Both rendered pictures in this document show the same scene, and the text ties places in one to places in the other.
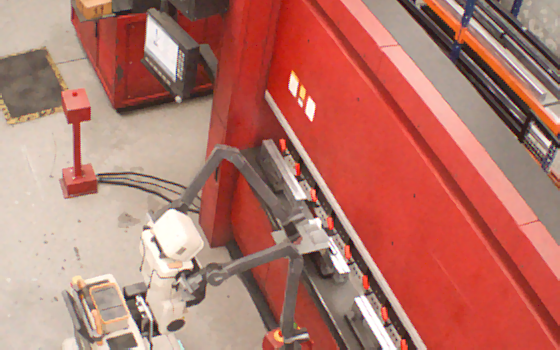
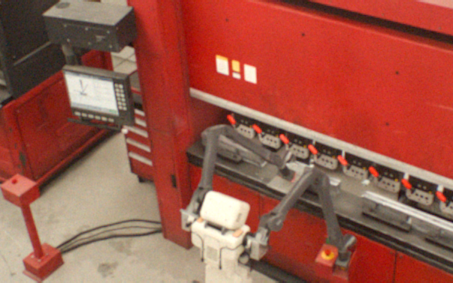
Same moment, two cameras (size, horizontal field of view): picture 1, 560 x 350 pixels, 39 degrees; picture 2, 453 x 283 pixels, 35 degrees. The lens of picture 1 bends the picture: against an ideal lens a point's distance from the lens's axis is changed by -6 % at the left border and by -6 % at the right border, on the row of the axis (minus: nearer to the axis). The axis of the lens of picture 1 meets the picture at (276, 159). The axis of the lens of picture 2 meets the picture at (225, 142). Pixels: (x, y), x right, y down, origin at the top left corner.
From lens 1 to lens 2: 1.39 m
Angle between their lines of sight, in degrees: 17
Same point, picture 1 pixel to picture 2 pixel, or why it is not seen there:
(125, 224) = (108, 272)
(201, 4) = (120, 34)
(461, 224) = not seen: outside the picture
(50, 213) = not seen: outside the picture
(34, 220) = not seen: outside the picture
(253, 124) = (189, 123)
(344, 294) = (347, 200)
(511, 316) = not seen: outside the picture
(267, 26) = (177, 31)
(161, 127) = (76, 189)
